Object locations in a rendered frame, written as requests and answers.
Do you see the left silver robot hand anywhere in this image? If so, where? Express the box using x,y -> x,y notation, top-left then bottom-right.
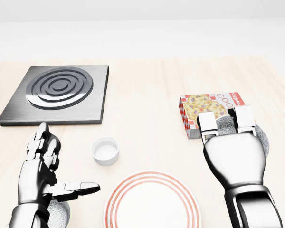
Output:
18,122 -> 101,206

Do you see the flat dark stove plate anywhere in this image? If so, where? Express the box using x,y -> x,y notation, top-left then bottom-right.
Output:
0,65 -> 110,127

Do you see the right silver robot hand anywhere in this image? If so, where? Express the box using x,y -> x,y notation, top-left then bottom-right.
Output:
196,105 -> 268,190

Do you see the white plate with red rings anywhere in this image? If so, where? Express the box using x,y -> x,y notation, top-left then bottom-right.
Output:
104,171 -> 202,228

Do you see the small white ramekin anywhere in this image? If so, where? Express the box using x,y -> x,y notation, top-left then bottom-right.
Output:
90,136 -> 120,166

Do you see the printed cookie box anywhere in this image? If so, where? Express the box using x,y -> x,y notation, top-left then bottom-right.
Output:
179,92 -> 246,141

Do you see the patterned grey bowl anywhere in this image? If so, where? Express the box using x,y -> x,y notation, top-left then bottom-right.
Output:
215,114 -> 270,158
46,198 -> 71,228

